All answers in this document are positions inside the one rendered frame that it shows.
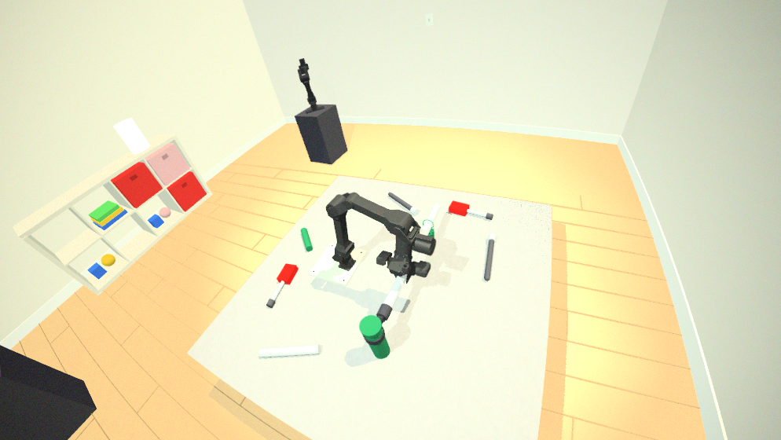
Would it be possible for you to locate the white cylinder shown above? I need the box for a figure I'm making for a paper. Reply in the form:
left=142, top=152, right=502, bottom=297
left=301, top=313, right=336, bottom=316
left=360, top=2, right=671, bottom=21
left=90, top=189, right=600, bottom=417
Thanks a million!
left=258, top=344, right=321, bottom=358

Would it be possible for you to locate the long white curved rail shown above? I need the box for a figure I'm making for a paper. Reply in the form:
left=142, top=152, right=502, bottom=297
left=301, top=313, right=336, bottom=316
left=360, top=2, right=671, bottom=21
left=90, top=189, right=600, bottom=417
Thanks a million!
left=383, top=203, right=441, bottom=308

